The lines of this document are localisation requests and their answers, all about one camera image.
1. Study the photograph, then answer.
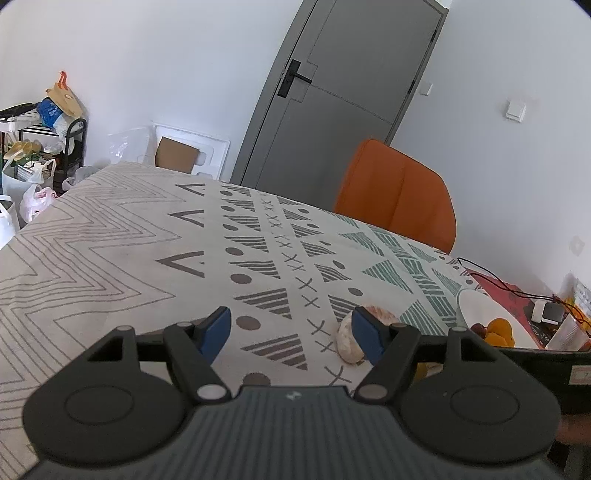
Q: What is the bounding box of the black cable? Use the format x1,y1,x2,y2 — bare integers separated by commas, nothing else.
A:
455,256,591,324

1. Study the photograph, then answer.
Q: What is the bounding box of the white plate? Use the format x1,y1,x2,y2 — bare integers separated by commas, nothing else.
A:
457,289,542,350

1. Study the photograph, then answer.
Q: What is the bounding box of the black door handle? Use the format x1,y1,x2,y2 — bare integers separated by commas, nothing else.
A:
277,59,312,98

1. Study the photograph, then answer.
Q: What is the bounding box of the person's right hand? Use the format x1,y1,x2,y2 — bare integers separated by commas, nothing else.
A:
556,413,591,447

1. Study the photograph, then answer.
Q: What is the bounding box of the patterned tablecloth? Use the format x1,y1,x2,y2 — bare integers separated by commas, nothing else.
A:
1,163,477,479

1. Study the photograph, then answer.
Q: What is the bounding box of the peeled pomelo piece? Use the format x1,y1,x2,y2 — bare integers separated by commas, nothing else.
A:
335,305,400,365

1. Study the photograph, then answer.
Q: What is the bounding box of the red orange cat mat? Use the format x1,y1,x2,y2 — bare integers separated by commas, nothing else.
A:
468,269,549,348

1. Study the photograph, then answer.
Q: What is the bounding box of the brown paper bag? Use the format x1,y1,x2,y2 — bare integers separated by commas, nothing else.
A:
46,71,84,118

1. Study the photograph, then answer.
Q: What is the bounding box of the white power adapter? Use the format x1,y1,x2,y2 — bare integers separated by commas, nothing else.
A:
531,299,565,326

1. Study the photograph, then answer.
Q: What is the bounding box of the small white door switch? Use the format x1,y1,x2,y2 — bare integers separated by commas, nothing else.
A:
420,82,433,96

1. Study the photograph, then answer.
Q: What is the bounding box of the orange chair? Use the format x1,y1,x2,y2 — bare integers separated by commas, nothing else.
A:
334,139,457,254

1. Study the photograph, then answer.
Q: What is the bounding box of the red white plastic bag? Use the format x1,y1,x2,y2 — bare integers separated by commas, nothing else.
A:
19,184,57,223

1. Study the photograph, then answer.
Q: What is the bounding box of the white styrofoam packaging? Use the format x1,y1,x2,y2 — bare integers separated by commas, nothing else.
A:
154,124,230,180

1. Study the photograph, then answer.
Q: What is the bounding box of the grey door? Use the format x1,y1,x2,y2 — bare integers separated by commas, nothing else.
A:
230,0,448,209

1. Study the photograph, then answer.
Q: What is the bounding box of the white light switch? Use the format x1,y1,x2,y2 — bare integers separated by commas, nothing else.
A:
505,100,527,123

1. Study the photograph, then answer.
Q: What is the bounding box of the orange mandarin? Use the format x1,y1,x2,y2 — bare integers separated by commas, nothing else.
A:
484,332,515,348
487,318,513,340

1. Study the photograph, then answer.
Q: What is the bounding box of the brown cardboard piece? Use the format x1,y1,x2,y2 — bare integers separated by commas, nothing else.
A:
155,137,199,174

